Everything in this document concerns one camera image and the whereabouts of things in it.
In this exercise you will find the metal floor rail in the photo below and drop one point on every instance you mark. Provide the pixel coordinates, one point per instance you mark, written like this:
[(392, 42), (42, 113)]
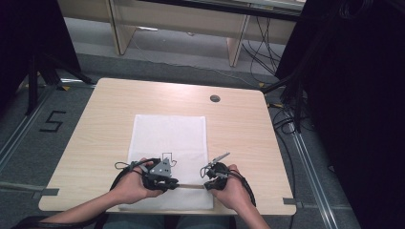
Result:
[(313, 178), (22, 127)]

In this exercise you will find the white mesh laundry bag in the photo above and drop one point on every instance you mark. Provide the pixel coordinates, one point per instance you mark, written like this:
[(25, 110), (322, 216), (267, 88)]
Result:
[(170, 136)]

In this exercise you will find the person's right hand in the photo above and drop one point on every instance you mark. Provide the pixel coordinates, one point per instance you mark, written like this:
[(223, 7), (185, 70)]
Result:
[(234, 191)]

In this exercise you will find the black metal stand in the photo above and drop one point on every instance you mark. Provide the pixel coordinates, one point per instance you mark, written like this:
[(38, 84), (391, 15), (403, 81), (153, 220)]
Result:
[(33, 86), (294, 95)]

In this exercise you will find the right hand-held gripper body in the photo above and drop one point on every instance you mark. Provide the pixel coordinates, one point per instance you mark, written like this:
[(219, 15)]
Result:
[(218, 171)]

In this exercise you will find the black curtain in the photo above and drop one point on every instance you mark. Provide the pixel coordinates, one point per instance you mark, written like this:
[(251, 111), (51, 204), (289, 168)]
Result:
[(356, 95), (28, 38)]

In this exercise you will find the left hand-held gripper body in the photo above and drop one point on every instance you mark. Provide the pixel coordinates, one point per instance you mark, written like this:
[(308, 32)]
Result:
[(160, 170)]

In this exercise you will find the light wooden background desk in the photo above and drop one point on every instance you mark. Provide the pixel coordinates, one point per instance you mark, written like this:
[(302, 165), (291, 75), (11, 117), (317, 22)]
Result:
[(178, 17)]

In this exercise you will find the person's left hand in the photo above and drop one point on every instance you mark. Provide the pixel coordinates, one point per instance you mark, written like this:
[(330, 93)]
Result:
[(133, 186)]

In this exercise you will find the yellow floor tape mark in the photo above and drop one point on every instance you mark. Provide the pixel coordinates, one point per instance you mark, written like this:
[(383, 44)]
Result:
[(261, 85), (65, 87)]

